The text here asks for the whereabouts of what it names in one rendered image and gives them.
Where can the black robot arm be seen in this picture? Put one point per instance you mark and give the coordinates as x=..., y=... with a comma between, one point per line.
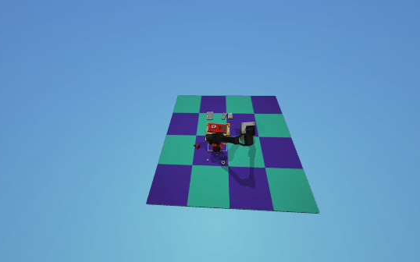
x=219, y=137

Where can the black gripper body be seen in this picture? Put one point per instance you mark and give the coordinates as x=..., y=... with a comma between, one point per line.
x=217, y=148

